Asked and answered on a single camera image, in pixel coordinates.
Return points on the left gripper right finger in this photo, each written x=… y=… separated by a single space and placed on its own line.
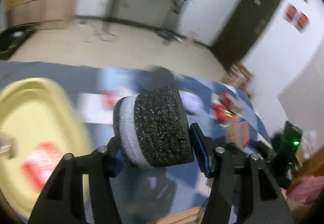
x=242 y=183

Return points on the black open case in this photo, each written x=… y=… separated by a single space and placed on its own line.
x=13 y=37

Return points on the blue white checkered rug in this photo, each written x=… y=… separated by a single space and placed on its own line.
x=146 y=195

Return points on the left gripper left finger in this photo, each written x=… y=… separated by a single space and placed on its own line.
x=74 y=179

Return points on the black foam cylinder block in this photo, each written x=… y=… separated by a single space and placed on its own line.
x=152 y=130

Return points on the purple plush toy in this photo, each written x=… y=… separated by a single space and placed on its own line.
x=192 y=103

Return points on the cardboard box by wall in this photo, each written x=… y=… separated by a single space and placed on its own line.
x=240 y=77

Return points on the dark brown door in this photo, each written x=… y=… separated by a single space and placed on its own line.
x=241 y=31

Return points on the yellow oval plastic tray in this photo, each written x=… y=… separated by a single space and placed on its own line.
x=39 y=117

